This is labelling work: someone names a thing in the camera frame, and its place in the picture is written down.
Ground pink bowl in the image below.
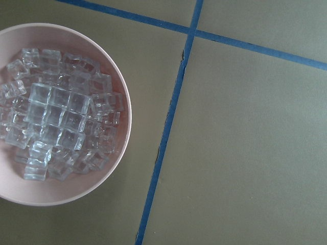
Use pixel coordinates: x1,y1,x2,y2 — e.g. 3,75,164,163
1,23,132,206

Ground clear ice cube pile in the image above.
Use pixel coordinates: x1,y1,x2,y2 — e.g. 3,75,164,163
1,48,124,181

